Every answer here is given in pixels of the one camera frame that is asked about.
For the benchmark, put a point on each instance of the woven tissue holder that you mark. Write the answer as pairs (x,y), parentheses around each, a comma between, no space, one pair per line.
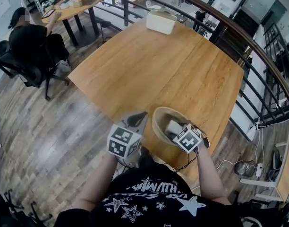
(159,123)

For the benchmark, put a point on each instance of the tablet with dark screen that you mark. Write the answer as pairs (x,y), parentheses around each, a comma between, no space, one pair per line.
(48,13)

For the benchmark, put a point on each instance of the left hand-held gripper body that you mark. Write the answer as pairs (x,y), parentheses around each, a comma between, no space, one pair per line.
(124,141)

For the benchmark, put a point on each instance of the white tissues pack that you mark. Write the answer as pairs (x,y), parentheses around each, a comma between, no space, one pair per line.
(173,127)

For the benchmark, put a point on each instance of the white power strip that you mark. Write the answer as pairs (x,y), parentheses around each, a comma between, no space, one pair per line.
(259,169)

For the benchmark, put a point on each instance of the black star print shirt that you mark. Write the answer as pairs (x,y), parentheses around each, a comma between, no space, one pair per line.
(149,197)

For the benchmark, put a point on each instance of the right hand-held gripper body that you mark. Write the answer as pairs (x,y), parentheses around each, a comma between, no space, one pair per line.
(188,139)

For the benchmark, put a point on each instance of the white rectangular box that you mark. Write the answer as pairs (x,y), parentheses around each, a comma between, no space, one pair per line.
(159,22)

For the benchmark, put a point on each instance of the black metal railing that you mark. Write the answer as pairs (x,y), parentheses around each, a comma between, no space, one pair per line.
(257,55)

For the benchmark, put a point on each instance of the round wooden table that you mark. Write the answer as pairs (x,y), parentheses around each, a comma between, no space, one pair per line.
(80,7)

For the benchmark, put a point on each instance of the black chair base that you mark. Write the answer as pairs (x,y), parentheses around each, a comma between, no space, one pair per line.
(14,212)

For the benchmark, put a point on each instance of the black mesh waste basket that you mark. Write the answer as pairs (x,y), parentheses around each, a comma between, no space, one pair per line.
(245,168)

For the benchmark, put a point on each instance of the person's right forearm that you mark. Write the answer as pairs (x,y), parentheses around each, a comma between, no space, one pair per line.
(209,174)

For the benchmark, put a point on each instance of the person's left forearm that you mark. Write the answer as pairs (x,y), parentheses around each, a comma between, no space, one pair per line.
(97,181)

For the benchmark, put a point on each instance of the black office chair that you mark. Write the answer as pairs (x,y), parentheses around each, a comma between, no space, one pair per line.
(21,68)

